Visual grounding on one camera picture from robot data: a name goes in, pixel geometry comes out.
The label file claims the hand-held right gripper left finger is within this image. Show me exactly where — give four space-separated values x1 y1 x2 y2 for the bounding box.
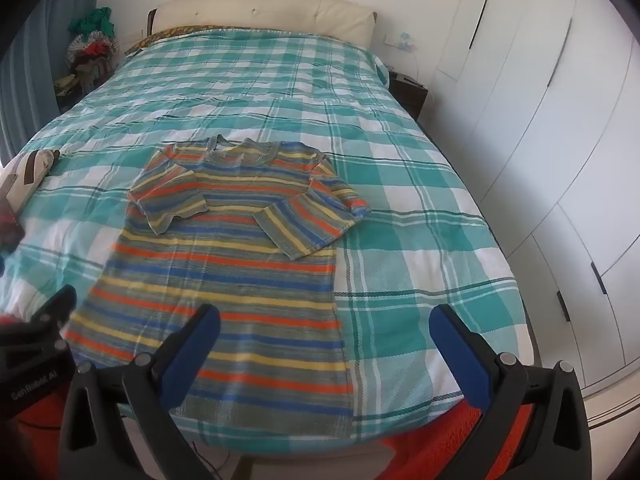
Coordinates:
59 304 222 480

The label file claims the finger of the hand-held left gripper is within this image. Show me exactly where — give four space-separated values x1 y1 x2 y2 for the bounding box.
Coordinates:
27 285 78 341

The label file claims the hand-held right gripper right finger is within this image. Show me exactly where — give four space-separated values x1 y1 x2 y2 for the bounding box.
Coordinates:
429 304 593 480

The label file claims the striped knitted sweater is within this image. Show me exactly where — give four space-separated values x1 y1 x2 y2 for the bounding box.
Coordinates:
64 135 372 423

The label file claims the pile of colourful clothes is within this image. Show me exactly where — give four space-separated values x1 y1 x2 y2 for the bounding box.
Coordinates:
54 6 120 98

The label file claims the red fuzzy cloth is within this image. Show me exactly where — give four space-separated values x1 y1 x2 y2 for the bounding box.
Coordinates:
380 400 538 480

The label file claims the white brown cushion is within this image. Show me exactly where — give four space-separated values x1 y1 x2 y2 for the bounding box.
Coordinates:
0 149 62 211

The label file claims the teal white plaid blanket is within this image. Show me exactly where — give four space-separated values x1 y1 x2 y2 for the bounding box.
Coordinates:
0 27 531 453

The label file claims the blue curtain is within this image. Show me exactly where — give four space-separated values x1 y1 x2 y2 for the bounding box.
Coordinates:
0 0 101 161

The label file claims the white wardrobe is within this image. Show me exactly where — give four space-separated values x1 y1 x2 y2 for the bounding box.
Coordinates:
417 0 640 431

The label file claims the dark nightstand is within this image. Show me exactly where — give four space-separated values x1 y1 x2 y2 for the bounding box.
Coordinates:
387 70 430 122

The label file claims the brown patterned pillow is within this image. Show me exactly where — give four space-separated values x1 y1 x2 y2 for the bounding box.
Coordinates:
124 26 211 56

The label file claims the cream padded headboard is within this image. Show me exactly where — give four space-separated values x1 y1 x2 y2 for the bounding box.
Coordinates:
147 0 378 53

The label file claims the black cable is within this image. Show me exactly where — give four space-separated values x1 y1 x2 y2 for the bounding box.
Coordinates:
190 440 232 477

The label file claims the wall socket with plug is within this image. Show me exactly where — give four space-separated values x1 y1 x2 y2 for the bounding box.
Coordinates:
384 31 418 53

